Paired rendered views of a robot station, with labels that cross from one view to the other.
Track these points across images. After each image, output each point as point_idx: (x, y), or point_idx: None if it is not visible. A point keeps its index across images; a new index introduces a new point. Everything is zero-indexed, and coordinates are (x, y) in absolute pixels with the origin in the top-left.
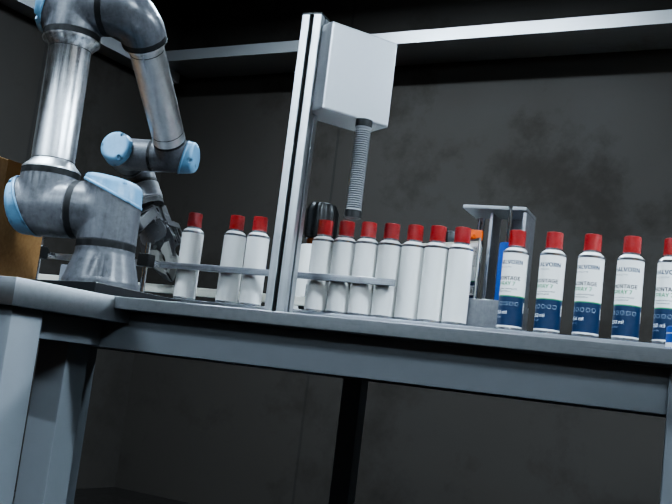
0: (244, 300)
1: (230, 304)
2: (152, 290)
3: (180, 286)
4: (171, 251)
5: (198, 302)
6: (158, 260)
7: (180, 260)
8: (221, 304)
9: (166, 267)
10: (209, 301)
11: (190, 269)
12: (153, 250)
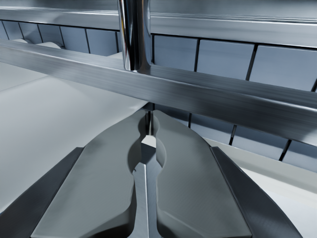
0: (17, 39)
1: (27, 9)
2: (247, 153)
3: (111, 56)
4: (73, 163)
5: (77, 12)
6: (170, 155)
7: (49, 87)
8: (40, 10)
9: (110, 57)
10: (63, 26)
11: (34, 44)
12: (190, 223)
